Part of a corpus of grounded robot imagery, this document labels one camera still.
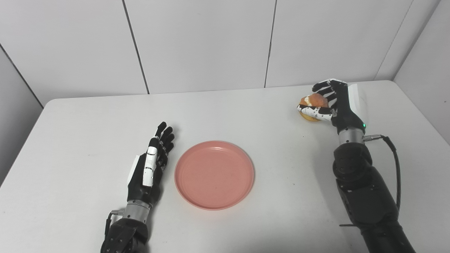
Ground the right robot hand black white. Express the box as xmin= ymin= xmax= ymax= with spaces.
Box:
xmin=297 ymin=79 xmax=369 ymax=135

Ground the cream puff pastry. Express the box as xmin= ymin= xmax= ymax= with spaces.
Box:
xmin=298 ymin=93 xmax=330 ymax=122

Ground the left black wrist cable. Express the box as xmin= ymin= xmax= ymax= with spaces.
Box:
xmin=104 ymin=209 xmax=126 ymax=236

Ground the pink round plate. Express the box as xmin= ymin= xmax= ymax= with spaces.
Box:
xmin=174 ymin=141 xmax=255 ymax=211

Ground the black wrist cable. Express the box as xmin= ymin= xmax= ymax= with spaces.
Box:
xmin=339 ymin=134 xmax=402 ymax=227
xmin=104 ymin=209 xmax=126 ymax=236

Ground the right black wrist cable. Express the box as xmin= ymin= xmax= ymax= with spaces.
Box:
xmin=339 ymin=134 xmax=402 ymax=227

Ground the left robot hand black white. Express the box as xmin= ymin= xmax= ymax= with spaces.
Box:
xmin=127 ymin=122 xmax=175 ymax=206

